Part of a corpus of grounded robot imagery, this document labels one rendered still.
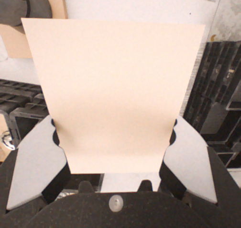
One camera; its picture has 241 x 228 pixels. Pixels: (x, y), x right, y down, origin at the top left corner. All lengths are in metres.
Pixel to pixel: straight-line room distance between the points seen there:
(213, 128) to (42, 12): 1.44
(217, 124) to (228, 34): 0.85
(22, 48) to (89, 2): 0.29
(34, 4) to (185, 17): 0.49
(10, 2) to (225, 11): 1.48
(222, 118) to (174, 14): 1.06
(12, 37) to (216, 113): 1.41
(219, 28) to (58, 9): 1.34
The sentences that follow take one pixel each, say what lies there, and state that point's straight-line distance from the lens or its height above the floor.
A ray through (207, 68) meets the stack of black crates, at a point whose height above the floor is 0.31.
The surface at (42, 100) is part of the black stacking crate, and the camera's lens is 0.49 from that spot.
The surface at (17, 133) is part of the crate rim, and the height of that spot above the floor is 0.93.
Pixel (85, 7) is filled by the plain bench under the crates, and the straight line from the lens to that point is 0.53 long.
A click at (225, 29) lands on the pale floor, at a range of 1.58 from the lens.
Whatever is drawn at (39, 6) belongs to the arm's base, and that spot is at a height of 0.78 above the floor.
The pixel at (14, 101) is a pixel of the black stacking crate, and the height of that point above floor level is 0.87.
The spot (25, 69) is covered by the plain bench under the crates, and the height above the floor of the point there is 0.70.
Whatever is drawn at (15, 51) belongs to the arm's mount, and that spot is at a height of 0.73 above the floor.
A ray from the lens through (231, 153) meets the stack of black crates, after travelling 1.39.
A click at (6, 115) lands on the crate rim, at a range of 0.45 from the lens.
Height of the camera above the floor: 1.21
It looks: 62 degrees down
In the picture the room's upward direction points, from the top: 176 degrees clockwise
